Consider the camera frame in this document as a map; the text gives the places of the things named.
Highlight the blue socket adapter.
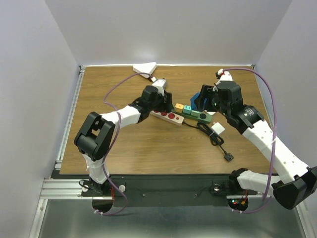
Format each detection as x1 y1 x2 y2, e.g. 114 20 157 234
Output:
190 92 207 112

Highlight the white square charger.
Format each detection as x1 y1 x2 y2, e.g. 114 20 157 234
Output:
211 122 225 135

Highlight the white red power strip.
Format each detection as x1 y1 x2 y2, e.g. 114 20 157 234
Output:
150 111 184 126

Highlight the green power strip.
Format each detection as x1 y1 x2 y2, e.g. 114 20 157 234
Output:
172 110 212 124

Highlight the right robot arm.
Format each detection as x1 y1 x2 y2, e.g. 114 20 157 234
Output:
194 81 317 210

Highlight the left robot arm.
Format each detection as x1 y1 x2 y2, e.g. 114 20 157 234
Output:
74 86 173 195

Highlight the yellow plug adapter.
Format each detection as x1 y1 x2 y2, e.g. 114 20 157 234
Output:
174 103 184 113

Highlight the teal plug adapter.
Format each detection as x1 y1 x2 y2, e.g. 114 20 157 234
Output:
183 105 192 115

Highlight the white triangular adapter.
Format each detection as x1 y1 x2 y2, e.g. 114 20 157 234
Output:
133 62 157 78

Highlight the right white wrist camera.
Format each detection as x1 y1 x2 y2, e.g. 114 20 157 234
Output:
215 69 233 85

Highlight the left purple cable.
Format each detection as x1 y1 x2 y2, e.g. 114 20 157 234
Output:
103 73 153 216

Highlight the black cord of white strip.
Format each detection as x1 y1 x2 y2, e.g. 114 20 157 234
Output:
183 120 235 163

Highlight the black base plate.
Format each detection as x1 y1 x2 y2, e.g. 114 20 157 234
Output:
81 174 256 207

